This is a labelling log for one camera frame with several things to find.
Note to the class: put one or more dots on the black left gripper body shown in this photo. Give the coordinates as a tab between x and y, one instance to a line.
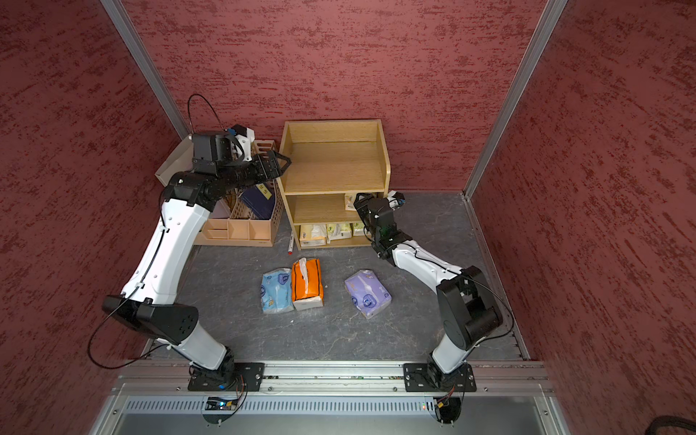
255	172

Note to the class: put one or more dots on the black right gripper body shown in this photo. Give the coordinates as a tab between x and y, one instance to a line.
363	208

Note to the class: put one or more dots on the purple tissue pack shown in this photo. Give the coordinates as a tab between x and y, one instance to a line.
368	294

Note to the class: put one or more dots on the orange tissue pack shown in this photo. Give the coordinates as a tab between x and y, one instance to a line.
307	289

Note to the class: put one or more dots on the blue tissue pack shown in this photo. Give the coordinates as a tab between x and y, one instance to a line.
276	291

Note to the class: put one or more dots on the beige tissue pack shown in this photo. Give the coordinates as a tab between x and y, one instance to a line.
349	202

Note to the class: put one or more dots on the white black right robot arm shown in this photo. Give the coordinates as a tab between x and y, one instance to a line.
469	310

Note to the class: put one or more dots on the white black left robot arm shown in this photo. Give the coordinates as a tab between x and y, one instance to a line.
222	162

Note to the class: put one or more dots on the wooden shelf unit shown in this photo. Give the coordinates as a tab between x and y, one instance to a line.
330	160

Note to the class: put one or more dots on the yellow white tissue pack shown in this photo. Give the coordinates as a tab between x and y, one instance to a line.
313	235

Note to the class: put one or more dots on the dark blue book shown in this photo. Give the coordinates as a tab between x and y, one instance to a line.
261	200

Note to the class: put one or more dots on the wooden lattice file organizer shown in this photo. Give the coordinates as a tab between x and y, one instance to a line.
232	224

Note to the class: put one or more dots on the red white marker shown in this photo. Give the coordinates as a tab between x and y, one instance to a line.
291	245

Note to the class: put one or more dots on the beige paper folders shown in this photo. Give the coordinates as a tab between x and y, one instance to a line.
179	160

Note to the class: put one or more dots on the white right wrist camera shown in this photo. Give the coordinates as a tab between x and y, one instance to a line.
395	200

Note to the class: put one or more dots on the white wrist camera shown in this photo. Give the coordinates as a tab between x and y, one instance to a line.
241	139
395	200

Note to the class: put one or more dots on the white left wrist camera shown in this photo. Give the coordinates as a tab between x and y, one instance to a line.
241	139

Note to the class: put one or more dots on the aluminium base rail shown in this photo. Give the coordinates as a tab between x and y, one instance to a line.
362	388

